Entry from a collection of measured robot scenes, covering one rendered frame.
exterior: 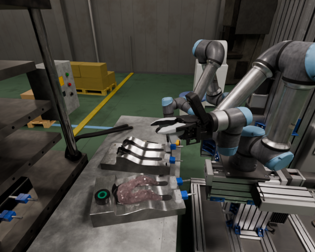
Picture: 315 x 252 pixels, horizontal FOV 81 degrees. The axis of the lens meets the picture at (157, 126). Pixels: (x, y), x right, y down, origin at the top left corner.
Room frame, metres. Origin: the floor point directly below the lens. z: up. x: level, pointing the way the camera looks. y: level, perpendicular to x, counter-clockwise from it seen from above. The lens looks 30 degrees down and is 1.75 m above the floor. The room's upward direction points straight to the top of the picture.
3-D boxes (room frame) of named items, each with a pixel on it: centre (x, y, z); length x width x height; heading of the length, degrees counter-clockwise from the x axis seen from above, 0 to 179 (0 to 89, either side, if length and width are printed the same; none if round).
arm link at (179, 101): (1.21, -0.17, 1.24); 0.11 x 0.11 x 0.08; 31
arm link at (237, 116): (0.60, -0.28, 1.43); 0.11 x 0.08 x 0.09; 109
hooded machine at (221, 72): (4.22, -1.18, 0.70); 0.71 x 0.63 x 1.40; 171
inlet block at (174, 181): (0.85, -0.15, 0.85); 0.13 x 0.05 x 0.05; 99
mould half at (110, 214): (0.75, 0.11, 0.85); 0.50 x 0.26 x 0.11; 99
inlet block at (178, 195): (0.74, -0.17, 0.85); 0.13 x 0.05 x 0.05; 99
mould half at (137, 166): (1.11, 0.14, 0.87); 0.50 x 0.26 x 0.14; 82
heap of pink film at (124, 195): (0.75, 0.11, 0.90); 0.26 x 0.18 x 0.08; 99
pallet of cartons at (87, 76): (5.25, 1.92, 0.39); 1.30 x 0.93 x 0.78; 84
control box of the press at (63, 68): (1.42, 0.81, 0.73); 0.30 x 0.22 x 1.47; 172
